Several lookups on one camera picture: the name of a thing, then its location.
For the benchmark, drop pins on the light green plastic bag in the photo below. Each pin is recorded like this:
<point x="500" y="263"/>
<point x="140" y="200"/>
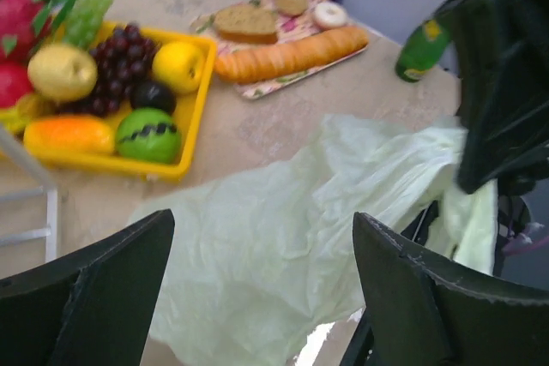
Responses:
<point x="262" y="257"/>

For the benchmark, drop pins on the white glazed donut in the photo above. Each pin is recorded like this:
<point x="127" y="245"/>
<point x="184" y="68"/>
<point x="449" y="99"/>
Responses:
<point x="329" y="15"/>

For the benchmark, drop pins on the pink dragon fruit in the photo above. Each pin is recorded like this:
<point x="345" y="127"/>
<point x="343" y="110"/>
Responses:
<point x="25" y="23"/>

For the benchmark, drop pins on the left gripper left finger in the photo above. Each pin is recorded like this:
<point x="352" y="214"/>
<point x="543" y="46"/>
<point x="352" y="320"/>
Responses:
<point x="91" y="307"/>

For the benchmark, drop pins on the yellow apple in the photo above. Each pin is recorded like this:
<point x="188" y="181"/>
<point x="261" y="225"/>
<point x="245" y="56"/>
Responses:
<point x="179" y="65"/>

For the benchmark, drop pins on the round bread roll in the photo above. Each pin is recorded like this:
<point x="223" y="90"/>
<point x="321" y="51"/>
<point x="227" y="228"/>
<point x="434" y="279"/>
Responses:
<point x="291" y="7"/>

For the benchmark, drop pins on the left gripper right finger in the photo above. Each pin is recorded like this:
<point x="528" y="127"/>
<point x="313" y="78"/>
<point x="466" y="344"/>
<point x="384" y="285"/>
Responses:
<point x="425" y="309"/>

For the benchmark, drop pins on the purple grape bunch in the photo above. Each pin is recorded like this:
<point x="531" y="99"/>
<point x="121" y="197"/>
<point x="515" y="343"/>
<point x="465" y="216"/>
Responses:
<point x="123" y="60"/>

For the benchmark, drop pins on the brown bread slice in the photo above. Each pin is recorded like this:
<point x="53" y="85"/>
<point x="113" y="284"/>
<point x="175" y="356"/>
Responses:
<point x="245" y="23"/>

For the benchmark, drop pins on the yellow pear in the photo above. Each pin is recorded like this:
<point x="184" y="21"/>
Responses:
<point x="62" y="73"/>

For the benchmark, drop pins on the green bottle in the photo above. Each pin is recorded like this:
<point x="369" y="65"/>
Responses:
<point x="422" y="51"/>

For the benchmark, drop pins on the floral bread tray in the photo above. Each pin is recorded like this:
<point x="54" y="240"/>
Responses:
<point x="288" y="28"/>

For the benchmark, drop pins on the long baguette loaf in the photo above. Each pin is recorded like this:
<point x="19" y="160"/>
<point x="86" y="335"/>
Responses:
<point x="269" y="62"/>

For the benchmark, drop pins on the yellow plastic fruit tray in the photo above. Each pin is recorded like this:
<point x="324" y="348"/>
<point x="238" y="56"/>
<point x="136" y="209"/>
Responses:
<point x="188" y="116"/>

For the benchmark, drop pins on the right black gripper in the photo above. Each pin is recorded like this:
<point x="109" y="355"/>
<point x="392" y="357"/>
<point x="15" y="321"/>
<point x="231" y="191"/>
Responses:
<point x="502" y="51"/>

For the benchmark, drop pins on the green grape bunch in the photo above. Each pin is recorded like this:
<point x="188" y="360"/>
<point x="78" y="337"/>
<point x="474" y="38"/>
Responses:
<point x="84" y="22"/>

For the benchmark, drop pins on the orange mango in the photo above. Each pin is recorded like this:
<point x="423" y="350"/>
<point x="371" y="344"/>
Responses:
<point x="71" y="133"/>

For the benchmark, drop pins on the green toy watermelon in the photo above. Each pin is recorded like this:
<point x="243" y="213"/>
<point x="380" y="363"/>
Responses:
<point x="148" y="134"/>

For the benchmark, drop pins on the white metal shelf rack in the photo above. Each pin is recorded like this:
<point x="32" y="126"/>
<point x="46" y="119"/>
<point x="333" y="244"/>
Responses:
<point x="47" y="187"/>

